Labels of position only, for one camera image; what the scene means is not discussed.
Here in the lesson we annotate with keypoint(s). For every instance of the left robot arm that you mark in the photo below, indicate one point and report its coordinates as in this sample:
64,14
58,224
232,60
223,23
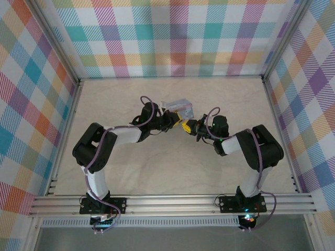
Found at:
94,146

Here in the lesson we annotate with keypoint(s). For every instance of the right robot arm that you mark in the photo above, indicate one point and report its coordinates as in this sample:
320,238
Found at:
261,146

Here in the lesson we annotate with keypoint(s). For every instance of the clear plastic box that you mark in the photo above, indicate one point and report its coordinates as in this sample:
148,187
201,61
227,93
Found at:
180,107

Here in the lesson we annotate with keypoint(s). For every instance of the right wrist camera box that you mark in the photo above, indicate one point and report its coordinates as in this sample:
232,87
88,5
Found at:
201,120

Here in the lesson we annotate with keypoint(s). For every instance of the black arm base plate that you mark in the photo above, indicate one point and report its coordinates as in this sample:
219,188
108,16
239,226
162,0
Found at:
120,205
227,204

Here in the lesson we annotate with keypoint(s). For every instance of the aluminium corner post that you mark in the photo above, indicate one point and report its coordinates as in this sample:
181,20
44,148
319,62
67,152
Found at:
285,39
55,41

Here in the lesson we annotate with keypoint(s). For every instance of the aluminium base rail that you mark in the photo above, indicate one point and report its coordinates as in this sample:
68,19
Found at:
170,204

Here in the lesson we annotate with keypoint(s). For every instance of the aluminium side rail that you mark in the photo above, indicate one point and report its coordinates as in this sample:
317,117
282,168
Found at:
65,136

